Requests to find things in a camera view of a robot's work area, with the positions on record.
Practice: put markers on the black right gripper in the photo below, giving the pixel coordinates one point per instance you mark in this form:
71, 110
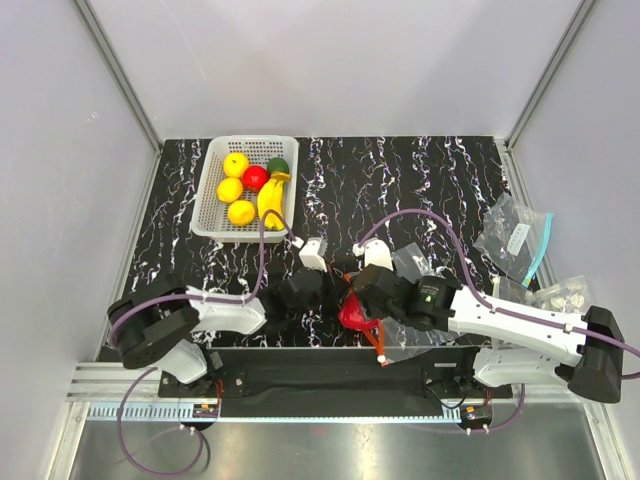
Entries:
374, 311

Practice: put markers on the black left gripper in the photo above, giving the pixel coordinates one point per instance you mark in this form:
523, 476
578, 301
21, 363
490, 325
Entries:
321, 302

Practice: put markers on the pink dragon fruit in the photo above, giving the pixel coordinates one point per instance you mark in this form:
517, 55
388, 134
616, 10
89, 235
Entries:
351, 315

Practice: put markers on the clear bag with orange zipper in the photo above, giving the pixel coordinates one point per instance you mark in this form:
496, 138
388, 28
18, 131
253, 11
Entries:
395, 342

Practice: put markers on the white plastic perforated basket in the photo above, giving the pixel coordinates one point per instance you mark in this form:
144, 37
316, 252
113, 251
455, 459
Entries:
209, 217

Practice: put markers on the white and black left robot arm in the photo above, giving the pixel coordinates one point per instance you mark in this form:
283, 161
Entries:
152, 327

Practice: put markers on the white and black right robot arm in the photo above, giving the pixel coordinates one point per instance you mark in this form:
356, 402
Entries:
584, 351

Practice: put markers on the clear bag with blue zipper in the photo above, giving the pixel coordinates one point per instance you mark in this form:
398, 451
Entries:
515, 238

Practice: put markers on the yellow orange fruit top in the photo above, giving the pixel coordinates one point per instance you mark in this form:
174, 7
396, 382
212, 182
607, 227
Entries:
235, 164

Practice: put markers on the clear bag of round items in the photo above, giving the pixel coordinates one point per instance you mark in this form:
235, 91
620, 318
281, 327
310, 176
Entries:
568, 296

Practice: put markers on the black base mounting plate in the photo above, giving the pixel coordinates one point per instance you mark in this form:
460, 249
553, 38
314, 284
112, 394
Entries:
333, 382

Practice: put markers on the small yellow fruit middle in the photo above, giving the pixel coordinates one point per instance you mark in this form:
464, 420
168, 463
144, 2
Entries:
241, 212

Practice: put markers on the yellow banana bunch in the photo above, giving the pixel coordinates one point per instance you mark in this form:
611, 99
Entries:
269, 201

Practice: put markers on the black marble pattern mat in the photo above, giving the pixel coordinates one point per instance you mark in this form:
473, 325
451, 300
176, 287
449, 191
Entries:
428, 190

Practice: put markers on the red apple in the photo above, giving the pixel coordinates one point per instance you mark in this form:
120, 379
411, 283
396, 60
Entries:
254, 178

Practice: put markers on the yellow lemon fruit lower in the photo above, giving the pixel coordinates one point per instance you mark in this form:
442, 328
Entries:
230, 190

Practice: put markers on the green avocado fruit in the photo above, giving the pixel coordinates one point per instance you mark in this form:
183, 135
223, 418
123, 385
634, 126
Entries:
278, 165

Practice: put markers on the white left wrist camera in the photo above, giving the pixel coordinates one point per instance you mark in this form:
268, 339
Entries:
311, 254

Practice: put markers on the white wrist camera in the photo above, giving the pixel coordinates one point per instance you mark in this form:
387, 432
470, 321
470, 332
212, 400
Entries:
374, 252
311, 254

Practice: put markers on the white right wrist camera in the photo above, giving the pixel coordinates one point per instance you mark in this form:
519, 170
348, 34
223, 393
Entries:
374, 252

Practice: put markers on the white slotted cable duct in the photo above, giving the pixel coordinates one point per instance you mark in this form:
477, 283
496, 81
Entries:
162, 412

